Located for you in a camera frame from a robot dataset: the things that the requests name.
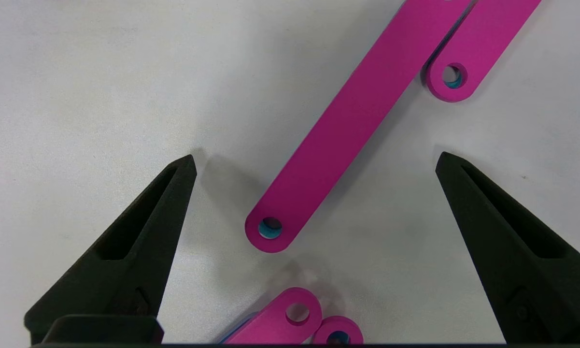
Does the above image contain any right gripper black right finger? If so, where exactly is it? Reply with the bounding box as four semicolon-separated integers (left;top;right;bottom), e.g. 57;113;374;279
435;151;580;346

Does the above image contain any long pink bar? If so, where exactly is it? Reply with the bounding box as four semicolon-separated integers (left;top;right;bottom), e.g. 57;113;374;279
311;315;365;345
244;0;473;254
221;287;324;345

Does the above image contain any medium pink bar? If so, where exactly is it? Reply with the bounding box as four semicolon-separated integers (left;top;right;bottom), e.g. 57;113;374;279
424;0;542;103

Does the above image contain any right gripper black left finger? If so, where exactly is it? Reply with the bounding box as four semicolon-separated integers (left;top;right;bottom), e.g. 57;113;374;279
24;154;198;346

